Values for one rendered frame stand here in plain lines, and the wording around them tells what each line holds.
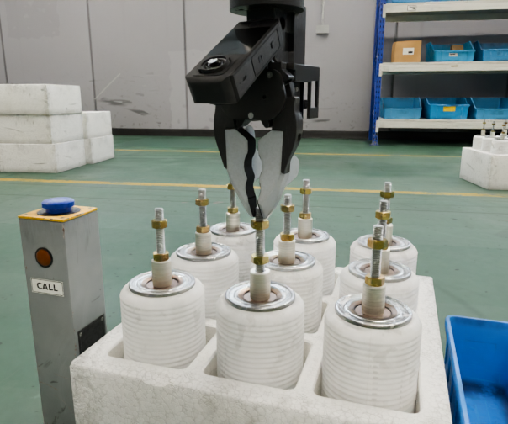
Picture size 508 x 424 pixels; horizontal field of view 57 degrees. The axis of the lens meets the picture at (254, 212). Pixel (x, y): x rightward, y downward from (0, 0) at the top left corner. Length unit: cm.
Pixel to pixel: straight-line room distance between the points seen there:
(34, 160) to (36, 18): 372
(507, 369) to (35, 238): 72
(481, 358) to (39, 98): 282
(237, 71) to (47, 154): 285
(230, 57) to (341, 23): 525
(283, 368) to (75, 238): 31
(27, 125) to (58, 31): 345
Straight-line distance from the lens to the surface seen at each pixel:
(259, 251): 49
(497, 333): 85
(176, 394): 51
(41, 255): 65
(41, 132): 321
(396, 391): 49
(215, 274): 62
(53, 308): 67
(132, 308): 53
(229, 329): 49
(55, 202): 65
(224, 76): 38
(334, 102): 559
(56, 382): 73
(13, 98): 328
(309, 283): 59
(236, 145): 47
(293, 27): 50
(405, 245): 71
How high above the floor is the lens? 46
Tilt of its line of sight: 14 degrees down
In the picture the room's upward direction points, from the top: straight up
